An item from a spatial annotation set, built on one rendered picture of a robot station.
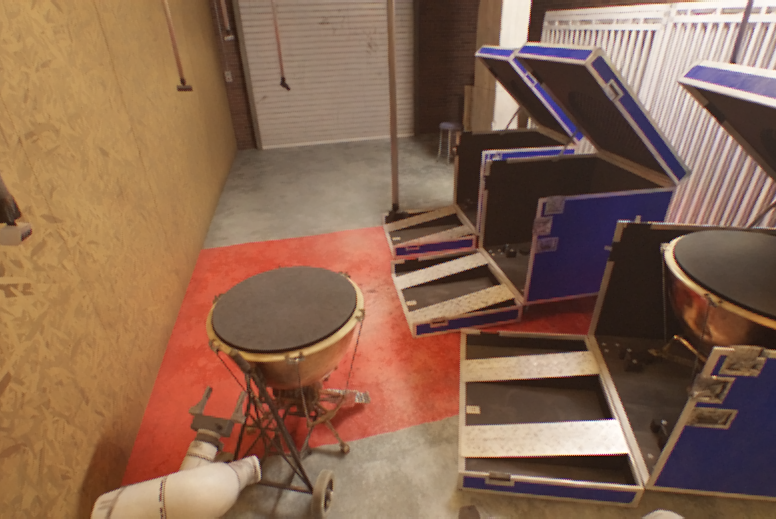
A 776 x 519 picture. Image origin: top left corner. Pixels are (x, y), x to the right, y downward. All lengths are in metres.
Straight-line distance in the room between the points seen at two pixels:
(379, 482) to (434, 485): 0.26
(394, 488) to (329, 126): 6.93
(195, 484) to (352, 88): 7.58
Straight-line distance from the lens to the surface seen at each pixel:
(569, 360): 2.71
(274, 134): 8.20
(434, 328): 2.90
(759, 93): 1.90
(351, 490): 2.21
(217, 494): 1.06
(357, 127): 8.28
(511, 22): 5.40
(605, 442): 2.34
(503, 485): 2.16
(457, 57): 8.76
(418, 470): 2.25
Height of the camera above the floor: 1.89
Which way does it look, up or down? 29 degrees down
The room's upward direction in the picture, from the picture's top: 2 degrees counter-clockwise
